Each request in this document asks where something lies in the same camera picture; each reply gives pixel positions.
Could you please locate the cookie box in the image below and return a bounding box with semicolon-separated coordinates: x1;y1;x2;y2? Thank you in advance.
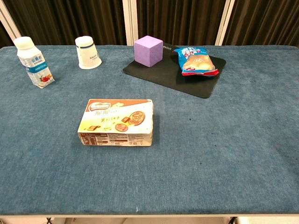
77;98;154;147

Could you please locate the black mouse pad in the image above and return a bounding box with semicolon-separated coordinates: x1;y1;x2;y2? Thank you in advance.
123;42;227;99

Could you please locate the purple foam cube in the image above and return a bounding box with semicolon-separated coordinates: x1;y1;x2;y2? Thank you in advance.
134;35;164;68

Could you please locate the blue bread snack bag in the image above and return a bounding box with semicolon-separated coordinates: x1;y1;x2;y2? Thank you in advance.
174;46;220;77

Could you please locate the blue table cloth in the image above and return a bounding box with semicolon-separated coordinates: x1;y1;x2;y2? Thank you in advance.
0;45;299;216

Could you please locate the white upturned paper cup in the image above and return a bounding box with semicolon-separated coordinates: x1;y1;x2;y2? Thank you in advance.
75;35;103;70

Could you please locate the black curtain panel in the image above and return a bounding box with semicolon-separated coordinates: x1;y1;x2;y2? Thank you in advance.
222;0;299;47
136;0;227;47
0;20;14;48
2;0;128;46

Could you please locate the white yogurt drink bottle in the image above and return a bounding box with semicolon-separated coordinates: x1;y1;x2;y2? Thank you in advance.
13;36;55;89

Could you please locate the white frame post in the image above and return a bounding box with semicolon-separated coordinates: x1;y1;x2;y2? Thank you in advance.
122;0;139;47
214;0;235;46
0;0;22;41

